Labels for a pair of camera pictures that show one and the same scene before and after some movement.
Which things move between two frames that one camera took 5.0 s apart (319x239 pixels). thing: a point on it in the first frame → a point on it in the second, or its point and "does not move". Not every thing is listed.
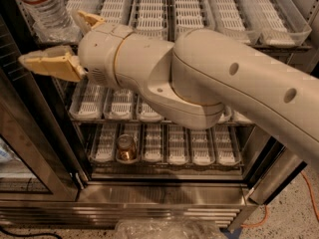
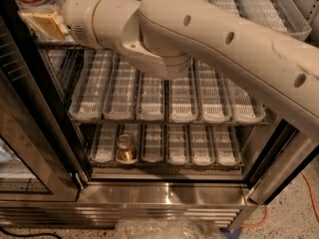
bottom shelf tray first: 105,144 does not move
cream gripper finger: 59,62 → 50,23
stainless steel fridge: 77,155 does not move
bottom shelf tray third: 153,142 does not move
